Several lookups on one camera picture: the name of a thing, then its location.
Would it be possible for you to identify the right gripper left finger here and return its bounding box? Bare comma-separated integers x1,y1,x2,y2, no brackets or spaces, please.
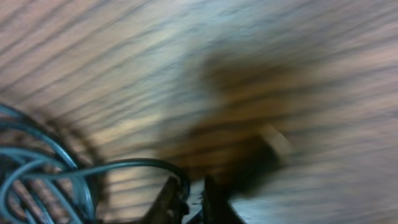
138,177,189,224

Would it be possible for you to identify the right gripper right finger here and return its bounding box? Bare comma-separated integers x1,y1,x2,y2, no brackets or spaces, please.
202,175,246,224

